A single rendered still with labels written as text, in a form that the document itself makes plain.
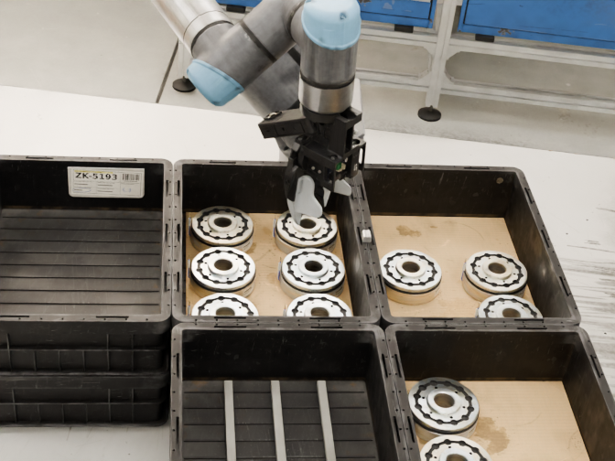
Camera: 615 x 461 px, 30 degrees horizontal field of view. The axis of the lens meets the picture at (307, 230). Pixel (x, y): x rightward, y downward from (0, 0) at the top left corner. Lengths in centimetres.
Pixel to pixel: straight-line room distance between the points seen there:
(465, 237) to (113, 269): 60
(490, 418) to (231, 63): 62
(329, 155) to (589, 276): 75
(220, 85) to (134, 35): 263
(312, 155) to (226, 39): 20
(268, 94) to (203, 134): 36
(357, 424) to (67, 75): 253
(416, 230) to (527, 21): 183
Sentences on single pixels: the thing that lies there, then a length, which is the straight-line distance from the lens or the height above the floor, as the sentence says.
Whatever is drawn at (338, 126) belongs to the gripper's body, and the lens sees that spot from 157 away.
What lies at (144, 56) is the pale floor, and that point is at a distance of 408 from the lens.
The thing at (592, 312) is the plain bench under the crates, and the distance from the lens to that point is 212.
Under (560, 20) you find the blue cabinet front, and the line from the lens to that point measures 375.
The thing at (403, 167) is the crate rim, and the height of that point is 93.
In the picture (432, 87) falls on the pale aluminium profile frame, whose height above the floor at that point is 12.
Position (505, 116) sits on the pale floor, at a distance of 397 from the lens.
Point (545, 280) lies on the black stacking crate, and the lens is 185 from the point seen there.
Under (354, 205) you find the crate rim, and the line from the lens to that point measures 186.
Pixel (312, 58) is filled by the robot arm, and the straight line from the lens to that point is 152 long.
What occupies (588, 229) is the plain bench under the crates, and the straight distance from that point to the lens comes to 232.
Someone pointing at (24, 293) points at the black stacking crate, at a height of 83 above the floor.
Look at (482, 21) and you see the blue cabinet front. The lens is 373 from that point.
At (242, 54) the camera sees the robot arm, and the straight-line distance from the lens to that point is 159.
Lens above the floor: 203
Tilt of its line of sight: 38 degrees down
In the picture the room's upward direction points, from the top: 6 degrees clockwise
